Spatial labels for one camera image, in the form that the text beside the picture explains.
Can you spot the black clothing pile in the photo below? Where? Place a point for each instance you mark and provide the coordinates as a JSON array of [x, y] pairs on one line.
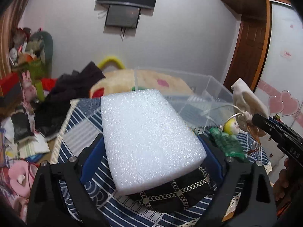
[[50, 114]]

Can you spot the clear plastic storage box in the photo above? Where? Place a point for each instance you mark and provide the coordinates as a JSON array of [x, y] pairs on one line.
[[200, 100]]

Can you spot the red and black box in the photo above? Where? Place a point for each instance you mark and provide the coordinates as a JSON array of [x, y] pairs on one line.
[[11, 89]]

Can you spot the white foam block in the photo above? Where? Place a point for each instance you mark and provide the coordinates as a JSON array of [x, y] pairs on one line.
[[147, 143]]

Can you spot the small black wall monitor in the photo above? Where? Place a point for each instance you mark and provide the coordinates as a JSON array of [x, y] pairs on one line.
[[122, 16]]

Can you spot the pink rabbit toy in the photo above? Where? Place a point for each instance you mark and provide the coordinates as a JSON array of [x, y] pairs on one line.
[[29, 90]]

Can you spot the white wardrobe with hearts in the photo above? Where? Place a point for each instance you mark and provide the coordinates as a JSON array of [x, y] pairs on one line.
[[280, 84]]

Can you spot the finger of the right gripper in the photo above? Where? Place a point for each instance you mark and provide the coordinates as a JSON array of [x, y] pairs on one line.
[[274, 128]]

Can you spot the green knitted cloth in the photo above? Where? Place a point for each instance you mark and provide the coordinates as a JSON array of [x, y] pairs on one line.
[[228, 144]]

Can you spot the beige floral blanket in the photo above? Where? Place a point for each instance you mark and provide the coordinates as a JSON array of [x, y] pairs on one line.
[[126, 80]]

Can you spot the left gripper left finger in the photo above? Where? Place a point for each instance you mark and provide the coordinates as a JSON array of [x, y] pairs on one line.
[[47, 207]]

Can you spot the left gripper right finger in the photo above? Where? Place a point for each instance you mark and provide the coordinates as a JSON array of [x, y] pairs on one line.
[[256, 206]]

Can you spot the green box of clutter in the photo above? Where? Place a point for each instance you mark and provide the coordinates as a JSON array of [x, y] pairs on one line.
[[37, 69]]

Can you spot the brown wooden door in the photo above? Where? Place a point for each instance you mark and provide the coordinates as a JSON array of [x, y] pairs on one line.
[[248, 52]]

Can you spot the black chain-pattern pouch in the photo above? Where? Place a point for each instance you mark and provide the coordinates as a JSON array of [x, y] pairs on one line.
[[179, 194]]

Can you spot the yellow curved tube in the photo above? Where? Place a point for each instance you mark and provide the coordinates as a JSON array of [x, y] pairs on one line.
[[111, 60]]

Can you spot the grey green plush cushion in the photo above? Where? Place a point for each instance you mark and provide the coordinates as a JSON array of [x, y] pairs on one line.
[[46, 49]]

